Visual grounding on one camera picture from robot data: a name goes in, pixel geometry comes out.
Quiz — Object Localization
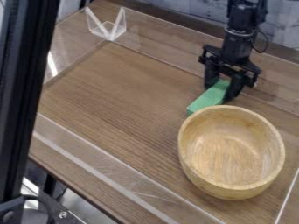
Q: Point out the green rectangular block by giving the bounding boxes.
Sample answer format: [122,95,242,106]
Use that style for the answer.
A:
[187,80,230,116]

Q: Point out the black table leg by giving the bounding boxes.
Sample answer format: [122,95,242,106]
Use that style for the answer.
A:
[43,174,58,196]

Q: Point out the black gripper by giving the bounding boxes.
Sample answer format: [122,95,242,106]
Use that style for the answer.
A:
[200,26,262,102]

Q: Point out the grey metal base plate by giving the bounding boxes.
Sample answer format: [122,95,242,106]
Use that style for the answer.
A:
[39,195,90,224]

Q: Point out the black metal frame post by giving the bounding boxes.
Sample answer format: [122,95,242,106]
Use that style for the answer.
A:
[0,0,61,203]

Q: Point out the clear acrylic corner bracket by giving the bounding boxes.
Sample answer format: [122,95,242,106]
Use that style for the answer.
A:
[85,7,127,41]

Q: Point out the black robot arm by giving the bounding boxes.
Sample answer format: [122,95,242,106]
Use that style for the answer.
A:
[200,0,268,102]

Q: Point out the brown wooden bowl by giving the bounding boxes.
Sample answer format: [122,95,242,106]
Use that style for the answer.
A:
[178,105,286,200]

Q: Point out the black cable lower left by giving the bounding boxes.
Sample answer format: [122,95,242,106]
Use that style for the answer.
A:
[19,194,61,224]

